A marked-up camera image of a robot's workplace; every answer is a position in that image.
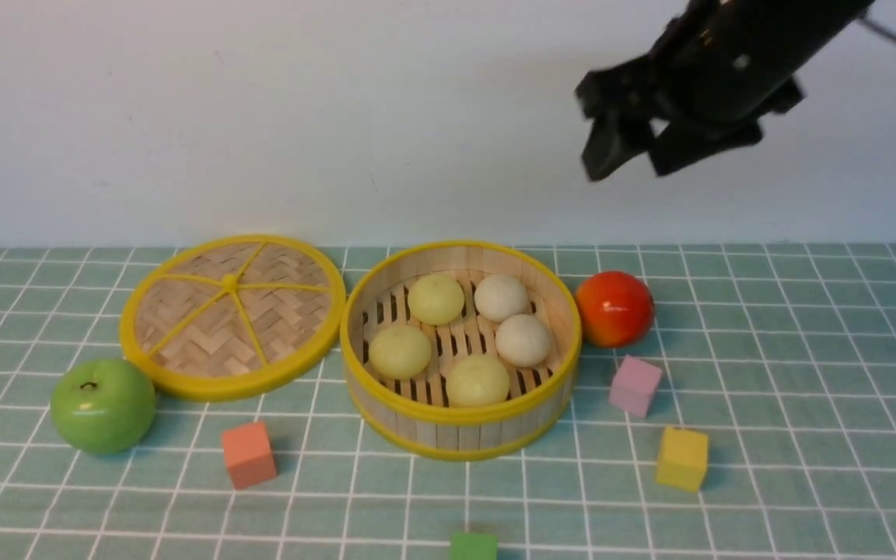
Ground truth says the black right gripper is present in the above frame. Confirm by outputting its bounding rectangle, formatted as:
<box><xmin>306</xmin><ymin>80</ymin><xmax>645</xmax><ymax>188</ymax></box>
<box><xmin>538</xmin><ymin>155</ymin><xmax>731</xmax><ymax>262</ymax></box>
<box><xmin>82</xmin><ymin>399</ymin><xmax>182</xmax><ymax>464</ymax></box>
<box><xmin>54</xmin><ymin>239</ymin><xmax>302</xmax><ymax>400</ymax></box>
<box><xmin>576</xmin><ymin>1</ymin><xmax>804</xmax><ymax>182</ymax></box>

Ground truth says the white bun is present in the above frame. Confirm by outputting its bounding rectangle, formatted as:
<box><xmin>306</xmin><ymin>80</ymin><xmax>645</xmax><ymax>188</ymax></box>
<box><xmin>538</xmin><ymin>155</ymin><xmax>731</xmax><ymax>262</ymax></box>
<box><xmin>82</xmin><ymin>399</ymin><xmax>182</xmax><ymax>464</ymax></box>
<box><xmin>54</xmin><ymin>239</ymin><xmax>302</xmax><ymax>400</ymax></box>
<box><xmin>495</xmin><ymin>314</ymin><xmax>552</xmax><ymax>368</ymax></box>
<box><xmin>474</xmin><ymin>274</ymin><xmax>530</xmax><ymax>323</ymax></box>

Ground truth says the yellow bun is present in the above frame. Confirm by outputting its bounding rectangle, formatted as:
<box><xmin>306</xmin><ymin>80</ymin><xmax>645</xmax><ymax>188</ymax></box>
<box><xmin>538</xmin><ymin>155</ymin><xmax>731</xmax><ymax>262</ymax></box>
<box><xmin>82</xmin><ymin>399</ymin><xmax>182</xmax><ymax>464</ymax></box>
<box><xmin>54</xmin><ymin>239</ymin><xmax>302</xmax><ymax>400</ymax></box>
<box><xmin>408</xmin><ymin>274</ymin><xmax>465</xmax><ymax>326</ymax></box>
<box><xmin>446</xmin><ymin>355</ymin><xmax>511</xmax><ymax>408</ymax></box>
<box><xmin>369</xmin><ymin>324</ymin><xmax>432</xmax><ymax>380</ymax></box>

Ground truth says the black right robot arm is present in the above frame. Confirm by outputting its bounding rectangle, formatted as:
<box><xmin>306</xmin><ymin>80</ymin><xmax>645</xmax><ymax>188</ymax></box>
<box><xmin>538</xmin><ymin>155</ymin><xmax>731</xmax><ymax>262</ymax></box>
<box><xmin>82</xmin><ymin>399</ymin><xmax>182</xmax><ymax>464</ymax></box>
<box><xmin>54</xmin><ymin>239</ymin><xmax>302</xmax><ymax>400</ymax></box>
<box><xmin>575</xmin><ymin>1</ymin><xmax>869</xmax><ymax>182</ymax></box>

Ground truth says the bamboo steamer tray yellow rim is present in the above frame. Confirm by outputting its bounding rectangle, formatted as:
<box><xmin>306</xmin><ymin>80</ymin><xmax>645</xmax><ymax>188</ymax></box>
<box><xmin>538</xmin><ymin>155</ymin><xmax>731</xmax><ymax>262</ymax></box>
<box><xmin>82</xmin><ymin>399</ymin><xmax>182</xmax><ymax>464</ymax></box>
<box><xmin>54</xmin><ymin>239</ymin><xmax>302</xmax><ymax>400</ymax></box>
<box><xmin>339</xmin><ymin>240</ymin><xmax>583</xmax><ymax>461</ymax></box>

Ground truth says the yellow-rimmed bamboo steamer lid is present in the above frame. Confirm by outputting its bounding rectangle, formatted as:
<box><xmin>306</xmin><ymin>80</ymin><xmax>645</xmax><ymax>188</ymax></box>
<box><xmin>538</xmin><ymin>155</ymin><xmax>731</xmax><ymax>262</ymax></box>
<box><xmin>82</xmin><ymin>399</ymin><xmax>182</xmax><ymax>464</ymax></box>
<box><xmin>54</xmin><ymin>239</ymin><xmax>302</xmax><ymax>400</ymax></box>
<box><xmin>118</xmin><ymin>234</ymin><xmax>346</xmax><ymax>403</ymax></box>

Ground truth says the red orange tomato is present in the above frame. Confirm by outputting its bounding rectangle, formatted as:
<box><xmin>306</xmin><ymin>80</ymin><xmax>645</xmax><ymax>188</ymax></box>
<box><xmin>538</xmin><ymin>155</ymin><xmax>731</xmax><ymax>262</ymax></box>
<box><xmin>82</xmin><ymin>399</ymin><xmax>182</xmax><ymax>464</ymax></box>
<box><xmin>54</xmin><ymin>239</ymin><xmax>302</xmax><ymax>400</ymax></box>
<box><xmin>575</xmin><ymin>271</ymin><xmax>656</xmax><ymax>348</ymax></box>

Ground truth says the pink cube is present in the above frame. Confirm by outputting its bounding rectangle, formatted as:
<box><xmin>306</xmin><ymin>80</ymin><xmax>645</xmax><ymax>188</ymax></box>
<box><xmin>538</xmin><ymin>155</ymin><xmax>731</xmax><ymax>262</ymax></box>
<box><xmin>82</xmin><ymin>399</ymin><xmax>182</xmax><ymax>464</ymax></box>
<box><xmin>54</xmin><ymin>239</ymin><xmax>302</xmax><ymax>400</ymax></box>
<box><xmin>608</xmin><ymin>355</ymin><xmax>663</xmax><ymax>418</ymax></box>

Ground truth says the yellow cube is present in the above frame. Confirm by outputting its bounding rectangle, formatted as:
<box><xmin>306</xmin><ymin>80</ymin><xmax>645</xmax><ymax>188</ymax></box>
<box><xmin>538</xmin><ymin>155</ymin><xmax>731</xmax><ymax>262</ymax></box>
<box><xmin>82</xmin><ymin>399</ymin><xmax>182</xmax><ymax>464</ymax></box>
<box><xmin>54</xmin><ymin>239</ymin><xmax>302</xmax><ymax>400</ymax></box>
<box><xmin>655</xmin><ymin>425</ymin><xmax>710</xmax><ymax>492</ymax></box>

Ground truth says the green cube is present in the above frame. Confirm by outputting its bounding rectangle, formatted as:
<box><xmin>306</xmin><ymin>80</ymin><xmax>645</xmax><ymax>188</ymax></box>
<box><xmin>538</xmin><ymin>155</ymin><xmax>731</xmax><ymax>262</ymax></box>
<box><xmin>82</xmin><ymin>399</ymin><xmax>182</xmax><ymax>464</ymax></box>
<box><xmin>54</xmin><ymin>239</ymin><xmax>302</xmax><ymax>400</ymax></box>
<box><xmin>450</xmin><ymin>532</ymin><xmax>499</xmax><ymax>560</ymax></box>

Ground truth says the orange cube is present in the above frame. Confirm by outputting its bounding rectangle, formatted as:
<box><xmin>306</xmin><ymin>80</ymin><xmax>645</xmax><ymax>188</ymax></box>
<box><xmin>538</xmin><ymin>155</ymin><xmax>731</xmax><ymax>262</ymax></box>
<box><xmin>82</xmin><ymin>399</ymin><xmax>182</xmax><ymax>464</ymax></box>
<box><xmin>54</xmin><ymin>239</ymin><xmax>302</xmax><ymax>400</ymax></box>
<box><xmin>220</xmin><ymin>421</ymin><xmax>278</xmax><ymax>490</ymax></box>

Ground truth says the green apple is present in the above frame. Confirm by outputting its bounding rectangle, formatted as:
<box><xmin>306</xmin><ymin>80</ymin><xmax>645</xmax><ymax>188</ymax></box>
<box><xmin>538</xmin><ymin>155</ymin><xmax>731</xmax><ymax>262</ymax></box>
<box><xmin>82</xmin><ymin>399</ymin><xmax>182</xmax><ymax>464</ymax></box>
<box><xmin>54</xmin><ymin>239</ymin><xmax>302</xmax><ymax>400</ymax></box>
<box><xmin>49</xmin><ymin>358</ymin><xmax>159</xmax><ymax>455</ymax></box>

